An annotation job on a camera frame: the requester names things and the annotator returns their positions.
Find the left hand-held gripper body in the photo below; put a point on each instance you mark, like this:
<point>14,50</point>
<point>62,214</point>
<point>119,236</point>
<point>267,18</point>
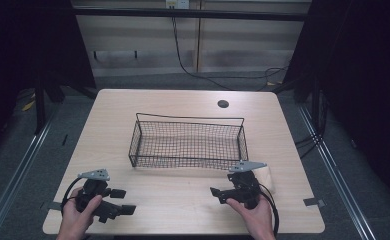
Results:
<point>93,188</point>

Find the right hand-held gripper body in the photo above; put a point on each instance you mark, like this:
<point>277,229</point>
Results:
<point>248,186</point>

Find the person's left hand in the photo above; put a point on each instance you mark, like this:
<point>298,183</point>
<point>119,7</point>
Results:
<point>71,220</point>

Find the person's right hand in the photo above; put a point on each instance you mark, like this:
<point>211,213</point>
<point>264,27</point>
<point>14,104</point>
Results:
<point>259,223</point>

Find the grey tape strip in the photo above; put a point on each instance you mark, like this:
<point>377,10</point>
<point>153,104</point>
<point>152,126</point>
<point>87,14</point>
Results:
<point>54,206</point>
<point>314,201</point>

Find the small black floor piece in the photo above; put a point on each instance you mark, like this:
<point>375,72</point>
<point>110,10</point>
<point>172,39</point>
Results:
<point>65,140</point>

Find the black stand leg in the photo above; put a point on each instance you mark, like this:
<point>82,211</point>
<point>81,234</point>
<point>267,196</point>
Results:
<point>39,106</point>

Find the yellow floor tape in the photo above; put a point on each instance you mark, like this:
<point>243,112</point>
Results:
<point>28,105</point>

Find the black curtain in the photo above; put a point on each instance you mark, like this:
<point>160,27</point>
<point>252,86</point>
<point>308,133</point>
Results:
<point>26,43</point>
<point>363,83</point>

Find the metal floor rail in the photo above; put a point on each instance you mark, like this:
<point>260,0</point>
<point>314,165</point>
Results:
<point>336,176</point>
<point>13,185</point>

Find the black horizontal frame bar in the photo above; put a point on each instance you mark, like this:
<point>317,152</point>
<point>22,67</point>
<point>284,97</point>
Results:
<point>189,14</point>

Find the white wall socket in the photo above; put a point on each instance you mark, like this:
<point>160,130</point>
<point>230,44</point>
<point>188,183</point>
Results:
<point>177,3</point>

